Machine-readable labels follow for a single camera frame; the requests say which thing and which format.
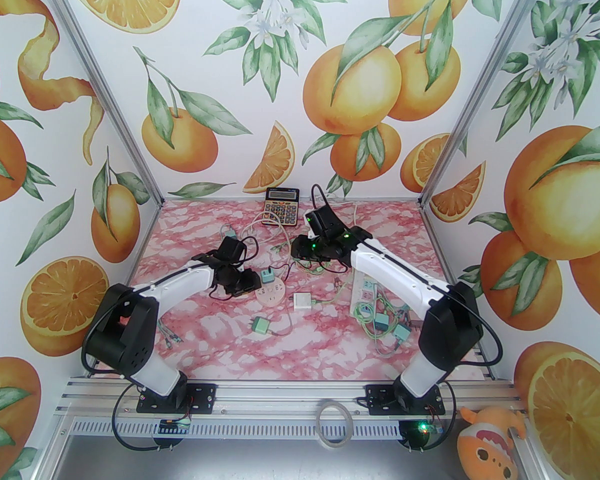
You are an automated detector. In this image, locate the round white socket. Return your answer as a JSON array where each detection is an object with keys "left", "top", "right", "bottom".
[{"left": 256, "top": 279, "right": 287, "bottom": 308}]

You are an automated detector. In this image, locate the long white power strip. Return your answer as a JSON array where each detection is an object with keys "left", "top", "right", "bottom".
[{"left": 350, "top": 274, "right": 381, "bottom": 320}]

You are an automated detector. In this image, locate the green braided cable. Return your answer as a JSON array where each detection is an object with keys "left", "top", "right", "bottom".
[{"left": 352, "top": 293, "right": 416, "bottom": 356}]

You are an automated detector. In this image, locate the black and orange calculator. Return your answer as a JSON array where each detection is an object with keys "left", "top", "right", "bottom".
[{"left": 261, "top": 188, "right": 300, "bottom": 228}]

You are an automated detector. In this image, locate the orange plush toy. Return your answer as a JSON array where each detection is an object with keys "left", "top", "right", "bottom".
[{"left": 456, "top": 407, "right": 527, "bottom": 480}]

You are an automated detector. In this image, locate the white power strip cord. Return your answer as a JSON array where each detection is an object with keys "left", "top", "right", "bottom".
[{"left": 325, "top": 193, "right": 363, "bottom": 229}]

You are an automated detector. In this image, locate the thin white cable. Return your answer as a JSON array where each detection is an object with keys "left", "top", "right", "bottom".
[{"left": 240, "top": 213, "right": 291, "bottom": 249}]

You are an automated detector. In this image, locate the aluminium frame rail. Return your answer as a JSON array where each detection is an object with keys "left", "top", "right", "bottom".
[{"left": 55, "top": 377, "right": 526, "bottom": 439}]

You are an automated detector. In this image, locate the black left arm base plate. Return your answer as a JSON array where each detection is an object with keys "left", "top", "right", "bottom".
[{"left": 136, "top": 382, "right": 217, "bottom": 414}]

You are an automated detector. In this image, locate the clear tape ring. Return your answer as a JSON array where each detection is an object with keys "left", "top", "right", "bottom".
[{"left": 317, "top": 401, "right": 354, "bottom": 450}]

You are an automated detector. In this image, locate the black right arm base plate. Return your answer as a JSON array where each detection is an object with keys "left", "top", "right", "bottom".
[{"left": 365, "top": 383, "right": 446, "bottom": 415}]

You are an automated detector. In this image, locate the black left base cable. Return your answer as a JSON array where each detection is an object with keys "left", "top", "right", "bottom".
[{"left": 110, "top": 385, "right": 191, "bottom": 453}]

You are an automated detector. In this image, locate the black base cable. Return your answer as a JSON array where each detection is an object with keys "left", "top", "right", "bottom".
[
  {"left": 402, "top": 378, "right": 466, "bottom": 454},
  {"left": 110, "top": 385, "right": 191, "bottom": 453}
]

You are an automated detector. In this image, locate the black right base cable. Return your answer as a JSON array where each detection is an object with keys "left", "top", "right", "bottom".
[{"left": 402, "top": 378, "right": 466, "bottom": 454}]

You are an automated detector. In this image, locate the aluminium frame post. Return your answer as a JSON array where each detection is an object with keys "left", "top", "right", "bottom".
[
  {"left": 419, "top": 0, "right": 553, "bottom": 205},
  {"left": 44, "top": 0, "right": 165, "bottom": 205}
]

